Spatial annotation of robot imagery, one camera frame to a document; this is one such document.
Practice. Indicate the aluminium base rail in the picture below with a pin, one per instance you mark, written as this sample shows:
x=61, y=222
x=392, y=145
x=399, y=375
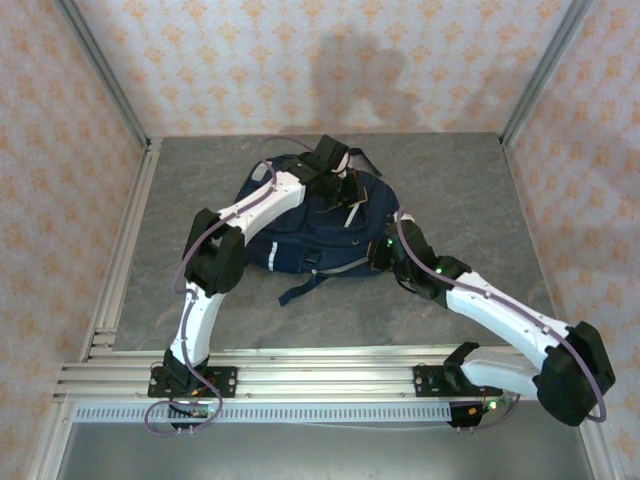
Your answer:
x=325, y=380

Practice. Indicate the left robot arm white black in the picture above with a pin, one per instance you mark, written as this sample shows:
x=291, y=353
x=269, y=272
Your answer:
x=270, y=205

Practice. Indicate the aluminium frame leg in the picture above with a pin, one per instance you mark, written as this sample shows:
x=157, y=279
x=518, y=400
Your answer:
x=597, y=440
x=52, y=440

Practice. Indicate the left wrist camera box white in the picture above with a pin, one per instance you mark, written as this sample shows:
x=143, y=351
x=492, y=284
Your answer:
x=345, y=163

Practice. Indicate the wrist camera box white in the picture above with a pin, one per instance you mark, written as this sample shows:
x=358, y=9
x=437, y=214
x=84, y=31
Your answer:
x=405, y=218
x=345, y=163

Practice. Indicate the aluminium side rail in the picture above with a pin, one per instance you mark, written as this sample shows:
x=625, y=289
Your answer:
x=147, y=155

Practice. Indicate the navy blue backpack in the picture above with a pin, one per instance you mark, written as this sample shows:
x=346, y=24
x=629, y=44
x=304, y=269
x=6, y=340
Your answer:
x=320, y=240

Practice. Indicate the aluminium corner post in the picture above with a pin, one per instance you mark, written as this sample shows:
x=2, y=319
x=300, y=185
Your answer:
x=545, y=70
x=103, y=70

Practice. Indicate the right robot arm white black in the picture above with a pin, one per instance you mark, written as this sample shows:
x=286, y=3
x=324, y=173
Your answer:
x=500, y=310

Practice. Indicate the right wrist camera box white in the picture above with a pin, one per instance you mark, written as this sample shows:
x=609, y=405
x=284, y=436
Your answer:
x=405, y=218

